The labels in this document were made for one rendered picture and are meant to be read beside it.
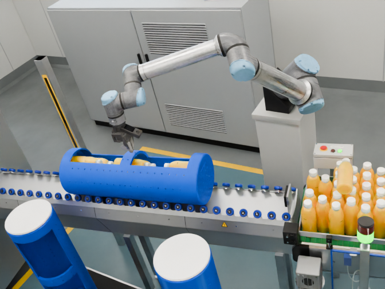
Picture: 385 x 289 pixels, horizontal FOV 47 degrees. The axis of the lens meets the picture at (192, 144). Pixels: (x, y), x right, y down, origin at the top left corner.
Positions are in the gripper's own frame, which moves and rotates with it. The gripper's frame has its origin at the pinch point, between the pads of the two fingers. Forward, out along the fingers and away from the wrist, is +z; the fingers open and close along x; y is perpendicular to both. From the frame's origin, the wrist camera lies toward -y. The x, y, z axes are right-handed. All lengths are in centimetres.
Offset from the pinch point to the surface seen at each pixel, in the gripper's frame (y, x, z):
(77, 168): 34.9, 9.3, 7.4
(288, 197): -84, 4, 24
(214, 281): -54, 49, 39
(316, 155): -96, -24, 19
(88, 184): 27.6, 13.8, 14.8
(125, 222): 13.1, 14.0, 44.6
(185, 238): -39, 38, 24
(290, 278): -78, -4, 104
